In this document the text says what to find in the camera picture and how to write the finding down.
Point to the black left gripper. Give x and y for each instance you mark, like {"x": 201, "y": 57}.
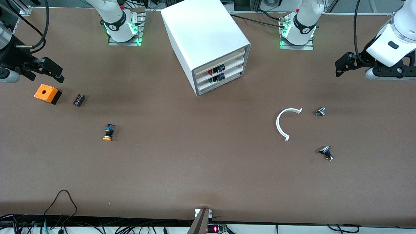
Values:
{"x": 362, "y": 59}

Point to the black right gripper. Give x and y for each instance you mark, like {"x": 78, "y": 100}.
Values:
{"x": 13, "y": 54}

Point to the red push button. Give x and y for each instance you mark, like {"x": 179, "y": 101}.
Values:
{"x": 215, "y": 70}

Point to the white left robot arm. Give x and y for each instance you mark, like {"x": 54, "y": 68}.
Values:
{"x": 304, "y": 19}

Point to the orange push button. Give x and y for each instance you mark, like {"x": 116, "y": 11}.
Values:
{"x": 109, "y": 131}

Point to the green push button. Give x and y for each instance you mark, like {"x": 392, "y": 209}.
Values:
{"x": 215, "y": 78}

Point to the white drawer cabinet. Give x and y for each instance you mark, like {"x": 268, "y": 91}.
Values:
{"x": 201, "y": 29}

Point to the orange box with black base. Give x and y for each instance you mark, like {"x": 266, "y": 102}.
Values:
{"x": 45, "y": 92}

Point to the small black terminal block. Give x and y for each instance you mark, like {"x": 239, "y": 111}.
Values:
{"x": 79, "y": 99}

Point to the white curved plastic arc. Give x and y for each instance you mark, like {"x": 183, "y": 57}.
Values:
{"x": 277, "y": 125}

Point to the device with red display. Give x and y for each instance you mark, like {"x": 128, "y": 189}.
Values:
{"x": 216, "y": 229}

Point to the small silver switch component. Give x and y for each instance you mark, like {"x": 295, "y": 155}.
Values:
{"x": 320, "y": 111}

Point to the aluminium frame corner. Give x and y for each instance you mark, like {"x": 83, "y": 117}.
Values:
{"x": 26, "y": 10}

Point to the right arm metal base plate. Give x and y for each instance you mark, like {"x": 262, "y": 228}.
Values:
{"x": 125, "y": 43}

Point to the black capped switch component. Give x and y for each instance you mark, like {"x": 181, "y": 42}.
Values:
{"x": 326, "y": 151}

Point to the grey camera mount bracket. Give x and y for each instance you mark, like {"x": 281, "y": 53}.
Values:
{"x": 201, "y": 222}

